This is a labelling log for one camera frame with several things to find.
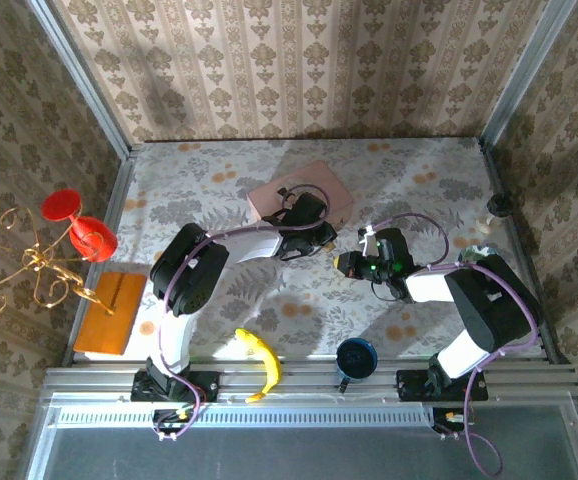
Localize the aluminium frame post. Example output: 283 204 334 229
478 0 578 147
26 0 136 157

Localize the pink illustrated tin box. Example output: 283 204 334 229
247 160 355 227

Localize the gold wire stand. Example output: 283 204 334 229
0 205 116 319

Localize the shiny silver disc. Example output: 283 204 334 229
457 244 493 264

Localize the yellow banana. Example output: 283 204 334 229
234 327 283 405

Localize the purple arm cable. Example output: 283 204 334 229
154 183 333 444
359 212 541 477

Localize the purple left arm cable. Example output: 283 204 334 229
154 183 333 444

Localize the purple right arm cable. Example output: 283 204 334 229
359 212 541 477

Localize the white slotted cable duct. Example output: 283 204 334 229
51 403 435 428

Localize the dark blue mug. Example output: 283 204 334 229
335 337 379 394

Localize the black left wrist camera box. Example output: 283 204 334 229
261 192 328 226

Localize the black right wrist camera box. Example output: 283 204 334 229
374 228 414 267

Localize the black round knob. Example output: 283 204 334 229
487 193 514 218

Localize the aluminium side rail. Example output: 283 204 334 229
478 138 570 365
62 147 143 366

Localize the aluminium front rail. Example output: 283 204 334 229
41 355 578 402

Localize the red wine glass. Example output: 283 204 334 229
41 188 119 264

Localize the orange wooden board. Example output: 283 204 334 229
72 272 149 357

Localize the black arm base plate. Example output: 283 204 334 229
396 368 489 403
131 369 219 404

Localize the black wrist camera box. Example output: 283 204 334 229
374 228 414 267
261 192 328 226

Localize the black cable connector box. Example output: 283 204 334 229
431 407 472 437
152 408 194 442

